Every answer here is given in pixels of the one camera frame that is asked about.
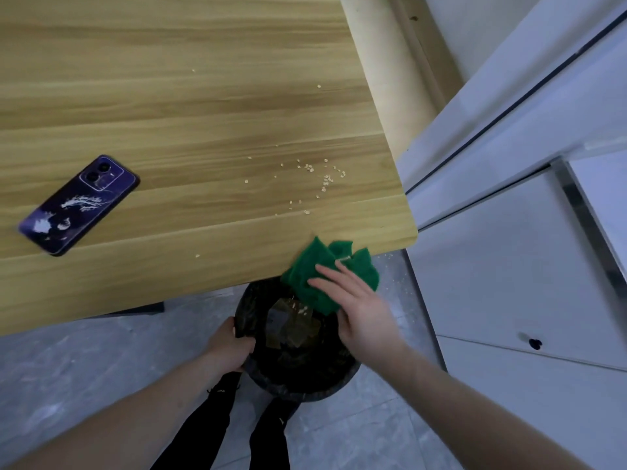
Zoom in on purple patterned smartphone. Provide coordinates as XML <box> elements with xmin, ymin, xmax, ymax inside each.
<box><xmin>18</xmin><ymin>154</ymin><xmax>141</xmax><ymax>257</ymax></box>

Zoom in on person's right leg black trousers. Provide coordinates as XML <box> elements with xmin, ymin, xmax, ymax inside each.
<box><xmin>249</xmin><ymin>397</ymin><xmax>300</xmax><ymax>470</ymax></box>

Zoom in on person's left forearm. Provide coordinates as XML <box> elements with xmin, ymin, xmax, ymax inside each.
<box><xmin>0</xmin><ymin>356</ymin><xmax>218</xmax><ymax>470</ymax></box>

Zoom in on white cabinet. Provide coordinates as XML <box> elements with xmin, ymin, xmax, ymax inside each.
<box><xmin>395</xmin><ymin>0</ymin><xmax>627</xmax><ymax>470</ymax></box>

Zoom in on scattered oat crumbs on floor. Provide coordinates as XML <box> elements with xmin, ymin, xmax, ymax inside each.
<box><xmin>378</xmin><ymin>250</ymin><xmax>418</xmax><ymax>301</ymax></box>

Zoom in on green scouring cloth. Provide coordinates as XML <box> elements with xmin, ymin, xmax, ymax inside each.
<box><xmin>280</xmin><ymin>236</ymin><xmax>381</xmax><ymax>317</ymax></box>

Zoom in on brown waste wrappers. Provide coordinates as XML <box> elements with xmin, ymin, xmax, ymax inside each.
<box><xmin>266</xmin><ymin>297</ymin><xmax>322</xmax><ymax>352</ymax></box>

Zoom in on scattered oat crumbs on table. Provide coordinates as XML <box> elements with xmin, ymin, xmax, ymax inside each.
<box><xmin>191</xmin><ymin>68</ymin><xmax>349</xmax><ymax>261</ymax></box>

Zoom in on person's leg black trousers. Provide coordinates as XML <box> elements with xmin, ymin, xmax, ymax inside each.
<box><xmin>149</xmin><ymin>371</ymin><xmax>242</xmax><ymax>470</ymax></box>
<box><xmin>249</xmin><ymin>397</ymin><xmax>300</xmax><ymax>470</ymax></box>

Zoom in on person's left leg black trousers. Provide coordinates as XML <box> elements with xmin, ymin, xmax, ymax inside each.
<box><xmin>149</xmin><ymin>371</ymin><xmax>242</xmax><ymax>470</ymax></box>

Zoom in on person's right hand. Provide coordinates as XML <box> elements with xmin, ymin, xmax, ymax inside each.
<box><xmin>308</xmin><ymin>259</ymin><xmax>408</xmax><ymax>361</ymax></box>

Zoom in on person's left hand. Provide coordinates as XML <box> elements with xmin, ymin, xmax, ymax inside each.
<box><xmin>205</xmin><ymin>316</ymin><xmax>257</xmax><ymax>374</ymax></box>

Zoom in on black round trash bin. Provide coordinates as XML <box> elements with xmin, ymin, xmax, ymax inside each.
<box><xmin>233</xmin><ymin>276</ymin><xmax>363</xmax><ymax>403</ymax></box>

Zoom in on person's right forearm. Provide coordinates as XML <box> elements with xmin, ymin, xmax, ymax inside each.
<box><xmin>384</xmin><ymin>345</ymin><xmax>596</xmax><ymax>470</ymax></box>

